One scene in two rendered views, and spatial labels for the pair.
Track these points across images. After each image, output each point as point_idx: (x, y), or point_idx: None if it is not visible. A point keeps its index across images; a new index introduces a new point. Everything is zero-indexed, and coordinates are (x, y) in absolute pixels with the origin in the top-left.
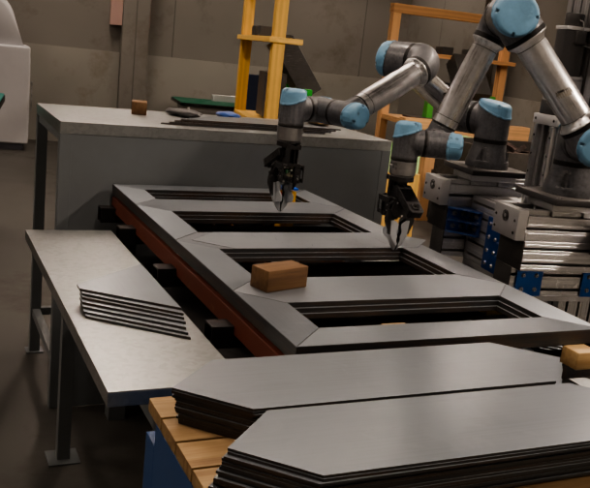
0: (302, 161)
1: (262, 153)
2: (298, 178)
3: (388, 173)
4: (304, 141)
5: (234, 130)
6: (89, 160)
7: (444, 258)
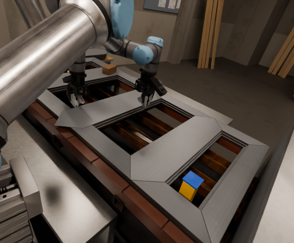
0: (242, 240)
1: (263, 195)
2: (136, 86)
3: (85, 74)
4: (256, 223)
5: None
6: (286, 133)
7: (48, 102)
